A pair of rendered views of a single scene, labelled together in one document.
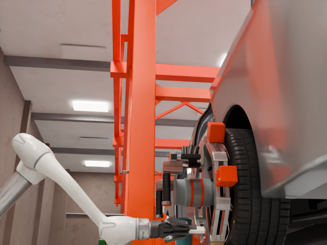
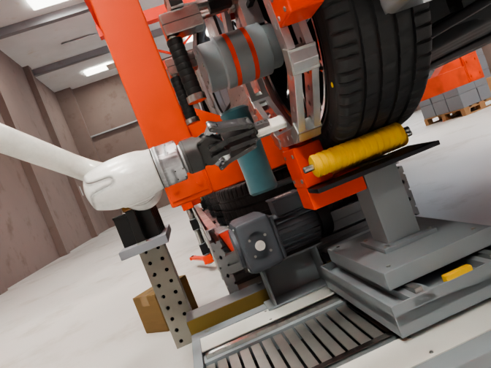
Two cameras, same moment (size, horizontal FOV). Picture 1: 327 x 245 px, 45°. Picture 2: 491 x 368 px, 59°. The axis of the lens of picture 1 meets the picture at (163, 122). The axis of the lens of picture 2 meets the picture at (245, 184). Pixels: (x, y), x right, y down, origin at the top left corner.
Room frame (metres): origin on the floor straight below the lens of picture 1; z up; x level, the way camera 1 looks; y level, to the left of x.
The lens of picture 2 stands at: (0.77, -0.02, 0.58)
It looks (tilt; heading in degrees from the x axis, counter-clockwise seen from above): 3 degrees down; 358
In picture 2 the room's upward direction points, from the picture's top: 21 degrees counter-clockwise
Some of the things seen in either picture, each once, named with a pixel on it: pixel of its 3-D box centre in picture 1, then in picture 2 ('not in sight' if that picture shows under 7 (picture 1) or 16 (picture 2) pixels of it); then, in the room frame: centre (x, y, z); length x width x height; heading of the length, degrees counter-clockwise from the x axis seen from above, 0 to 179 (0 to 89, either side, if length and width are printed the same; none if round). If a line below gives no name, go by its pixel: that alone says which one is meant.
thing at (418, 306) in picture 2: not in sight; (408, 269); (1.97, -0.40, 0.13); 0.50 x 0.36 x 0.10; 6
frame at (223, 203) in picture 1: (208, 192); (263, 49); (1.95, -0.23, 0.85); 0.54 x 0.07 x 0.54; 6
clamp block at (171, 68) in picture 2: (164, 185); (181, 64); (2.10, -0.01, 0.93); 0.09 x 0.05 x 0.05; 96
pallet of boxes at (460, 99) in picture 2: not in sight; (451, 86); (8.16, -4.16, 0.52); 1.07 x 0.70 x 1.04; 9
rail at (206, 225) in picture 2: not in sight; (206, 225); (3.68, 0.24, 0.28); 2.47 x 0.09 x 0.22; 6
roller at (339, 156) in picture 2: not in sight; (356, 149); (1.84, -0.34, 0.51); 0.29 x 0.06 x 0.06; 96
